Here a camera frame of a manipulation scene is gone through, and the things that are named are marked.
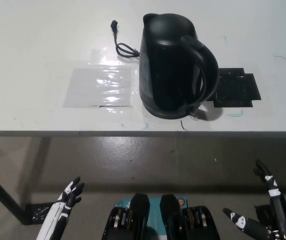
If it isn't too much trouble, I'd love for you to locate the black power cord with plug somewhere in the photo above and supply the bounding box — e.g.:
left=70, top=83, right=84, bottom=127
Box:
left=110, top=19, right=142, bottom=60

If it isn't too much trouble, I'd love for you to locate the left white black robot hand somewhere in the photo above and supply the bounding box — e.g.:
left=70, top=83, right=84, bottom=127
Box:
left=36, top=176, right=85, bottom=240

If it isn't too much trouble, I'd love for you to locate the large clear tape sheet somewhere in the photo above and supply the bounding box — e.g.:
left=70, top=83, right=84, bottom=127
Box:
left=62, top=65, right=136, bottom=109

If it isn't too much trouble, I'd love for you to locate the black floor foot plate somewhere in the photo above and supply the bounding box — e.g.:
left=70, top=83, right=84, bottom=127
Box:
left=24, top=202, right=56, bottom=225
left=254, top=203, right=277, bottom=225

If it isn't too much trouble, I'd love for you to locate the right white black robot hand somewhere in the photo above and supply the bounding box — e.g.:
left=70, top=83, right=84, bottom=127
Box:
left=222, top=159, right=286, bottom=240

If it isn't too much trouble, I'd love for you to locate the black electric kettle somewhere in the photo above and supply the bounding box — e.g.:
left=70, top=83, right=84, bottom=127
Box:
left=138, top=12, right=221, bottom=120

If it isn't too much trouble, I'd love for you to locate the black square mat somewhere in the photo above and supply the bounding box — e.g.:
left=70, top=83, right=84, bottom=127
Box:
left=206, top=67, right=262, bottom=109

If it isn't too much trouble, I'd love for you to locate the black table leg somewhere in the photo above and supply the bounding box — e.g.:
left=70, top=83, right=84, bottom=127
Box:
left=0, top=165, right=26, bottom=225

